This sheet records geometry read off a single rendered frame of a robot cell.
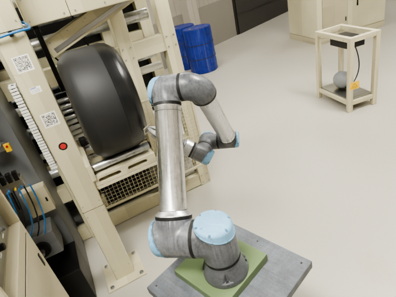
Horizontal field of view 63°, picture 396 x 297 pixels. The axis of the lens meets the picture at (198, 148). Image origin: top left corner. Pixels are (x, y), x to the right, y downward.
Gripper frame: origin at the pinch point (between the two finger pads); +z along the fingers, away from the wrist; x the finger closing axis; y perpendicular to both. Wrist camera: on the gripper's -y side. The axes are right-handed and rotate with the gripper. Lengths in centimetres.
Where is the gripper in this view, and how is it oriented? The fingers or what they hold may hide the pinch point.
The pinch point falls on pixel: (149, 128)
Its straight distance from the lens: 173.9
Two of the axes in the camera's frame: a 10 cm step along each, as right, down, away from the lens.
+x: 3.2, -7.8, 5.3
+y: -2.8, 4.6, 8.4
